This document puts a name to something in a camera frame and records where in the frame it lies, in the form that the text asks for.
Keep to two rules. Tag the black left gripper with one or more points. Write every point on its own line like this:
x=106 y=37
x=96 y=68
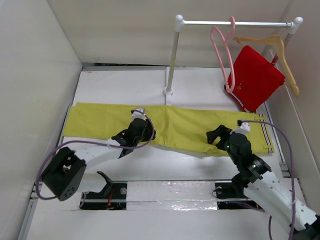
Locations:
x=149 y=132

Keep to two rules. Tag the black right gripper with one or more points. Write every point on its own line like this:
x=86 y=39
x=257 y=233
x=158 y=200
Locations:
x=221 y=130

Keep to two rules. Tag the yellow-green trousers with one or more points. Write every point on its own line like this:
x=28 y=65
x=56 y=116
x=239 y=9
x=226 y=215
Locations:
x=176 y=128

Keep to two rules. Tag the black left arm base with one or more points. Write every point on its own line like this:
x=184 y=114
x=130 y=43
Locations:
x=101 y=193

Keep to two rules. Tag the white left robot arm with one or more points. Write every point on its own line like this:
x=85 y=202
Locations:
x=66 y=174

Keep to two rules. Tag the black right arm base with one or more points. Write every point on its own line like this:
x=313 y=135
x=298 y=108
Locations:
x=229 y=199

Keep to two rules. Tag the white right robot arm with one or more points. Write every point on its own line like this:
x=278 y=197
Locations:
x=256 y=181

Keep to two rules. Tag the wooden hanger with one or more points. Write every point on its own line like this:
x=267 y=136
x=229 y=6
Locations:
x=277 y=43

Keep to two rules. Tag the white metal clothes rack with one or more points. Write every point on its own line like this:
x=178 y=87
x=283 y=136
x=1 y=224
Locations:
x=180 y=22

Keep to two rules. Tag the red folded shorts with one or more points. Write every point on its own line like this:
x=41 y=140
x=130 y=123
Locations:
x=256 y=79

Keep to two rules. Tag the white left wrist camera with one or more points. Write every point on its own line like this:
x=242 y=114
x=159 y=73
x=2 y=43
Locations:
x=138 y=113

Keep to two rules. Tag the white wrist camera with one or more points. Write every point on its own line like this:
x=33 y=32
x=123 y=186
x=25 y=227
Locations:
x=243 y=127
x=138 y=113

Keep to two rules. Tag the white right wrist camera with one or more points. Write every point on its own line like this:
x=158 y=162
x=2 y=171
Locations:
x=243 y=127

